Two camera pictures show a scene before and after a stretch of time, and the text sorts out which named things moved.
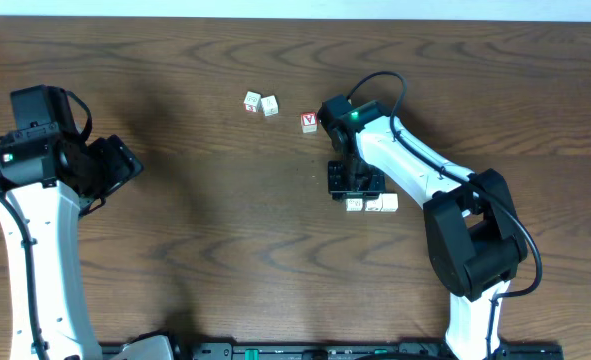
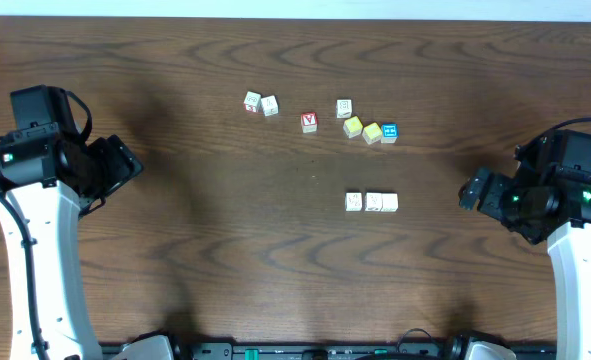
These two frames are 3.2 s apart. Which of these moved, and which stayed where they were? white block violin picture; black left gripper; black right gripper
Moved: black right gripper
Stayed: white block violin picture; black left gripper
